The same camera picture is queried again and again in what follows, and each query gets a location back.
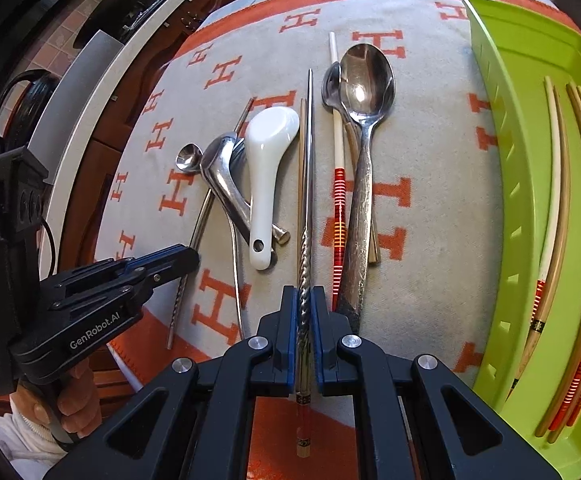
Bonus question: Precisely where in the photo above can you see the small long-handled metal spoon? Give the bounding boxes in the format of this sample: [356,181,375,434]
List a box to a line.
[175,142,246,341]

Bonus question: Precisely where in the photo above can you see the gas stove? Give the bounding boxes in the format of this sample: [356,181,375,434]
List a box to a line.
[73,0,206,48]

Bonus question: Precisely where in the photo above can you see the brown kitchen cabinets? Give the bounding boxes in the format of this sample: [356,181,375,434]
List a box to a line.
[83,0,231,401]

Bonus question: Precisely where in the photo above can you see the large metal spoon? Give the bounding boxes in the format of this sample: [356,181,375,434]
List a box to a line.
[333,42,397,333]

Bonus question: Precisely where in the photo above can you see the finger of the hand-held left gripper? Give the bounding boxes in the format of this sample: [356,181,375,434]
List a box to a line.
[50,265,198,322]
[53,244,201,286]

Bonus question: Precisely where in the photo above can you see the white ceramic spoon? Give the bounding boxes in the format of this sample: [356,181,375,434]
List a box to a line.
[243,106,301,272]

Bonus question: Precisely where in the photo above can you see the stainless steel splash panel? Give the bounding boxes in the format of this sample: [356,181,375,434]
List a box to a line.
[25,30,121,161]

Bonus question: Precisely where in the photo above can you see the person's left forearm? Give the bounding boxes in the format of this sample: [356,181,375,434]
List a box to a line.
[0,407,71,467]

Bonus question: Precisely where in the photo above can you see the orange grey printed blanket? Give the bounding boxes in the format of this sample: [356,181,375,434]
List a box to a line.
[90,0,521,480]

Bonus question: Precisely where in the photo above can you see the person's left hand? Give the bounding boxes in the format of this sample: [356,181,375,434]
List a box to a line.
[53,360,102,442]

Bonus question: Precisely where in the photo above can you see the green plastic tray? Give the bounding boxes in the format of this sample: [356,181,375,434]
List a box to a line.
[461,0,581,480]

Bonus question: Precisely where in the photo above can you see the medium metal spoon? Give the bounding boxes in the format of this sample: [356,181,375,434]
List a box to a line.
[321,61,382,265]

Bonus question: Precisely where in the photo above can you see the white kitchen countertop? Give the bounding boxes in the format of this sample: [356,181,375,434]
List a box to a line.
[38,0,331,271]

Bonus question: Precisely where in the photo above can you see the metal soup spoon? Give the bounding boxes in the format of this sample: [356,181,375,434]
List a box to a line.
[199,131,291,247]

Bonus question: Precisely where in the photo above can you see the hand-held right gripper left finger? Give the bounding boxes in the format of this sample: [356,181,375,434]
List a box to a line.
[43,285,301,480]

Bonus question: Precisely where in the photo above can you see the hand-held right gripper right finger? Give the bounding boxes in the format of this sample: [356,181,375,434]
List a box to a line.
[311,285,561,480]

